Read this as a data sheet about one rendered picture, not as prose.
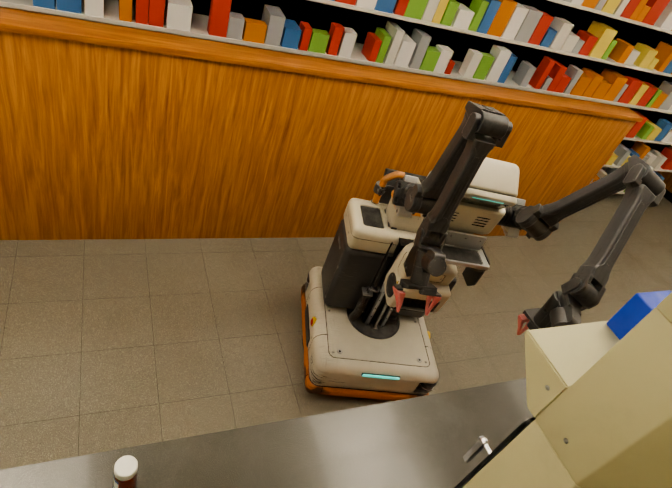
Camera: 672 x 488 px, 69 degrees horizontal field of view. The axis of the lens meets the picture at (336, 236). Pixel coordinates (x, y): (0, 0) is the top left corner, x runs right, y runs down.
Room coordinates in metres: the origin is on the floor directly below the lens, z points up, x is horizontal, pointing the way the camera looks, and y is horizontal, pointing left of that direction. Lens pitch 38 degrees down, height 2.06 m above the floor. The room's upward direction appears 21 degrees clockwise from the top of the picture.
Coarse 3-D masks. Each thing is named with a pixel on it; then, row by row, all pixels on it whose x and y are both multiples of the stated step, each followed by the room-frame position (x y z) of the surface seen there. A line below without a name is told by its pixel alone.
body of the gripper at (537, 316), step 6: (528, 312) 1.11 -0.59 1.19; (534, 312) 1.12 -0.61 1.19; (540, 312) 1.08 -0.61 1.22; (528, 318) 1.10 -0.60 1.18; (534, 318) 1.09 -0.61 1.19; (540, 318) 1.07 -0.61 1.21; (546, 318) 1.06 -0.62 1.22; (534, 324) 1.07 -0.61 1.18; (540, 324) 1.06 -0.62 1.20; (546, 324) 1.06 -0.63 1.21
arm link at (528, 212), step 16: (640, 160) 1.43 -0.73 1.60; (608, 176) 1.47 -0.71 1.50; (624, 176) 1.43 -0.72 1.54; (656, 176) 1.36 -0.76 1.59; (576, 192) 1.49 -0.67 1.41; (592, 192) 1.45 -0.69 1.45; (608, 192) 1.44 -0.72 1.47; (656, 192) 1.35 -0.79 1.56; (528, 208) 1.54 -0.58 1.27; (544, 208) 1.50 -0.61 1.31; (560, 208) 1.47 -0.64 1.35; (576, 208) 1.46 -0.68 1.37; (528, 224) 1.48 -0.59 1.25
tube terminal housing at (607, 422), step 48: (624, 336) 0.56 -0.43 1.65; (576, 384) 0.55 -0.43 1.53; (624, 384) 0.52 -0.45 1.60; (528, 432) 0.55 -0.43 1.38; (576, 432) 0.51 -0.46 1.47; (624, 432) 0.48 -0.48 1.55; (480, 480) 0.55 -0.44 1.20; (528, 480) 0.50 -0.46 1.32; (576, 480) 0.47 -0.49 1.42; (624, 480) 0.46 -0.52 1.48
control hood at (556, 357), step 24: (528, 336) 0.64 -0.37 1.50; (552, 336) 0.66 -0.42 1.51; (576, 336) 0.69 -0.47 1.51; (600, 336) 0.71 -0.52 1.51; (528, 360) 0.62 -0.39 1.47; (552, 360) 0.60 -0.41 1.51; (576, 360) 0.63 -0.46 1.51; (528, 384) 0.60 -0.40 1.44; (552, 384) 0.57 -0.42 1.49; (528, 408) 0.58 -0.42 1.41
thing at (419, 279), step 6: (414, 270) 1.18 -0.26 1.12; (420, 270) 1.17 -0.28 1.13; (414, 276) 1.17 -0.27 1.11; (420, 276) 1.17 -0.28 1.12; (426, 276) 1.17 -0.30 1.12; (402, 282) 1.16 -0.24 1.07; (408, 282) 1.16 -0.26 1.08; (414, 282) 1.16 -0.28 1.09; (420, 282) 1.16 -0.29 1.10; (426, 282) 1.17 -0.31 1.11; (414, 288) 1.14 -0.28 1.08; (420, 288) 1.15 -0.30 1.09; (426, 288) 1.15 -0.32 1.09; (432, 288) 1.16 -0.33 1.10
